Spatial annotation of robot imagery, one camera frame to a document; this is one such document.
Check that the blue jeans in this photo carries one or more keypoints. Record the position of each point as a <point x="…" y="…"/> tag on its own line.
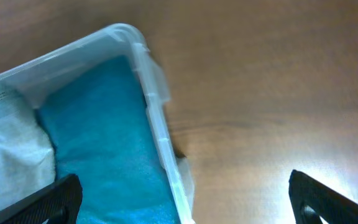
<point x="100" y="131"/>

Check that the light grey jeans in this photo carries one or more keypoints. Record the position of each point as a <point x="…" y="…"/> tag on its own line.
<point x="27" y="161"/>

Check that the clear plastic storage bin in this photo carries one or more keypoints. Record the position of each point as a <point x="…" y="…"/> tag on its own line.
<point x="43" y="76"/>

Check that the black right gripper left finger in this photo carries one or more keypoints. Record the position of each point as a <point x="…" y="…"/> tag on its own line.
<point x="58" y="202"/>

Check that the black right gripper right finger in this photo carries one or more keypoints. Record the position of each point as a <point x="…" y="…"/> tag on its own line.
<point x="313" y="202"/>

